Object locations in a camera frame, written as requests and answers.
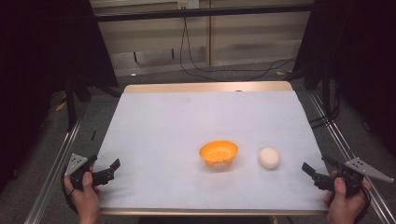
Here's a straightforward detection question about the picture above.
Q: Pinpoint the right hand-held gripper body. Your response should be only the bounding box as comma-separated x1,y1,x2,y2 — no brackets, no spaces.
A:
320,156,395,198

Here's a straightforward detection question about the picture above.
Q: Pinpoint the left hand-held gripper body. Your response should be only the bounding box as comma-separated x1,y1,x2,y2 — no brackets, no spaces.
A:
64,152,104,191

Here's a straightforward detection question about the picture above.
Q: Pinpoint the white round bun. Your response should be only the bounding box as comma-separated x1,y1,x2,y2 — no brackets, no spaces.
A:
257,147,281,170

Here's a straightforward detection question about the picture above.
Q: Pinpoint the orange plastic bowl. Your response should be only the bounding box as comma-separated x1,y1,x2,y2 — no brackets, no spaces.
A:
198,140,239,168

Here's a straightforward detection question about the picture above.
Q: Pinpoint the person's left hand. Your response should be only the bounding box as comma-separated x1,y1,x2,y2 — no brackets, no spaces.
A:
64,170,102,218

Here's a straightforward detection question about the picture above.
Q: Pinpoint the person's right hand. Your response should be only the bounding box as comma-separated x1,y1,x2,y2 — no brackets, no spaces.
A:
323,170,373,220

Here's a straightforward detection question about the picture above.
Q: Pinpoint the black metal stand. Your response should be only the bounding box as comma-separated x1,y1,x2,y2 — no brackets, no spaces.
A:
64,73,78,133
320,60,333,120

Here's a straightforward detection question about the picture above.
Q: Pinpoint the white table cloth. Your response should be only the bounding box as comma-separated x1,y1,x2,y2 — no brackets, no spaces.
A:
98,90,331,211

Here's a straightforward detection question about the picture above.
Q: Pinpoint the dark curtain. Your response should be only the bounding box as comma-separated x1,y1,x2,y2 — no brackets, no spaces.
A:
291,0,396,158
0,0,120,190

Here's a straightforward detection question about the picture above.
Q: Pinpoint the wooden table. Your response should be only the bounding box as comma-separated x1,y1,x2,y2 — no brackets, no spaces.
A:
98,80,331,217

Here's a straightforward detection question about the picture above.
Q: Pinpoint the black horizontal bar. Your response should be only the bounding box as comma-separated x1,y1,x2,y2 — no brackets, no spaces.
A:
92,4,314,23

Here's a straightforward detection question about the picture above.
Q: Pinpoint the silver metal rail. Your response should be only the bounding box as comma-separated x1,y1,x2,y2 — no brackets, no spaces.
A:
307,89,396,224
23,101,92,224

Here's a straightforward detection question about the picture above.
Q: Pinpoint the black wrist strap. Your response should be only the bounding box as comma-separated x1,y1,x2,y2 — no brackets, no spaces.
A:
354,184,373,224
61,175,79,216

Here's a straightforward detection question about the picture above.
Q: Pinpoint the black floor cable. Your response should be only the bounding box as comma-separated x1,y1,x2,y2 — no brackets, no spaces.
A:
184,17,296,74
178,16,297,83

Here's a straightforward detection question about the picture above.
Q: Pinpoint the white wall outlet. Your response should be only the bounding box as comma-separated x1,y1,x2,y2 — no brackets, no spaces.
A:
177,0,200,10

